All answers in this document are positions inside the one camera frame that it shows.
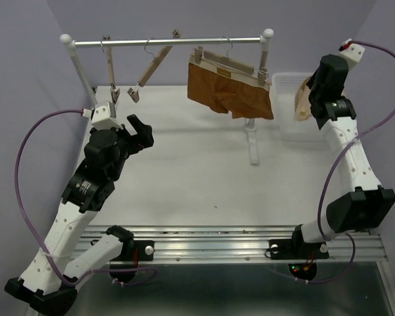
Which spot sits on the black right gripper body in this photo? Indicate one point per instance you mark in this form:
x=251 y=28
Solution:
x=312 y=84

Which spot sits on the hanger holding brown underwear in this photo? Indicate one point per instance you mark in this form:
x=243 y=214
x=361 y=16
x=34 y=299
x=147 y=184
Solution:
x=200 y=55

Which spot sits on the empty wooden clip hanger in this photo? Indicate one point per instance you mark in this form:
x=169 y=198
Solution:
x=114 y=91

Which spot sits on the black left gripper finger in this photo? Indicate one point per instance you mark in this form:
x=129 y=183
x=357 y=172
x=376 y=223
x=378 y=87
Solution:
x=136 y=125
x=144 y=136

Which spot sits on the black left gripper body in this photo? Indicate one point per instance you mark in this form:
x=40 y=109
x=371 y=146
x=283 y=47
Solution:
x=128 y=145

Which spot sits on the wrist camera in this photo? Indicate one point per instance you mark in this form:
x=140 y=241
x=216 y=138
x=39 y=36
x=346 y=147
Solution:
x=351 y=53
x=104 y=116

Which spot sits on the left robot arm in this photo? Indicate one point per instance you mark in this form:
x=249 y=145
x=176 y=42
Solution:
x=51 y=283

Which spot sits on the silver and white clothes rack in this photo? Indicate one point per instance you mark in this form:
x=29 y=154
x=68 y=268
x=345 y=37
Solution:
x=72 y=46

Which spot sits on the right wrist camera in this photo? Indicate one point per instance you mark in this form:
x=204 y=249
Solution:
x=351 y=53

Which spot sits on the brown underwear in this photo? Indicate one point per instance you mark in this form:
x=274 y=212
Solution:
x=226 y=95

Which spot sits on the cream beige underwear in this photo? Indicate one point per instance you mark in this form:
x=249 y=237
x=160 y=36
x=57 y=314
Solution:
x=302 y=106

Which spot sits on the beige clip hanger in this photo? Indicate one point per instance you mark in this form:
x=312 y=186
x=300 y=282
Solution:
x=150 y=70

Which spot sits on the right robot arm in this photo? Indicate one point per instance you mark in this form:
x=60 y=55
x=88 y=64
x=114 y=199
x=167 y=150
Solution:
x=363 y=202

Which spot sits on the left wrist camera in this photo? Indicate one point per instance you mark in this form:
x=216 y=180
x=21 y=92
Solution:
x=104 y=116

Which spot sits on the white plastic basket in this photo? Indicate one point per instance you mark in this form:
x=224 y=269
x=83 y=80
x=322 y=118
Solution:
x=283 y=91

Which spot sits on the aluminium mounting rail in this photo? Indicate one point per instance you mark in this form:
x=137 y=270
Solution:
x=199 y=245

